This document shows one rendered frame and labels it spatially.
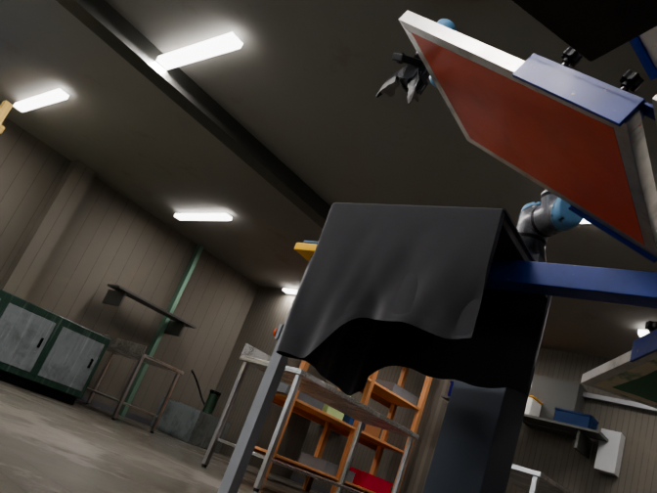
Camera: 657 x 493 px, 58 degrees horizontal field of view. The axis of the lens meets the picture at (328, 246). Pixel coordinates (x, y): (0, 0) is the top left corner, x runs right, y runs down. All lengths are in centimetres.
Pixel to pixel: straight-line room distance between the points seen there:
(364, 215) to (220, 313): 927
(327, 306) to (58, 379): 580
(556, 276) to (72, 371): 618
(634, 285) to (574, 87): 44
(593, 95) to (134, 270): 875
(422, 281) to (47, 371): 597
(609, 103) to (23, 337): 620
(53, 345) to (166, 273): 342
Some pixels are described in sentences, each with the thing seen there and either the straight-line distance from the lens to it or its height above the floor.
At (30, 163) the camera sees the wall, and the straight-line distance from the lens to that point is 902.
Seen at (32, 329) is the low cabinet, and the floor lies 57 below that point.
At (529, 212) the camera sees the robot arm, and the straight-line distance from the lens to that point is 225.
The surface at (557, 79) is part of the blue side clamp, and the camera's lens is 143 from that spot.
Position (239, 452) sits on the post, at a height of 27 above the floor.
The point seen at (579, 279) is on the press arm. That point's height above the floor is 88.
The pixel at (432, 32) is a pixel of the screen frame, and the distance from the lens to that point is 173.
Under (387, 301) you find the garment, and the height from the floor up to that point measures 70.
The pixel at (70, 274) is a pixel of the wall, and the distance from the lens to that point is 923.
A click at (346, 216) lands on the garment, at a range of 154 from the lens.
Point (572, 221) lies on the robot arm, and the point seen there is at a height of 132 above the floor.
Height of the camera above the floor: 31
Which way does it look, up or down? 20 degrees up
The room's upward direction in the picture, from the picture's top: 21 degrees clockwise
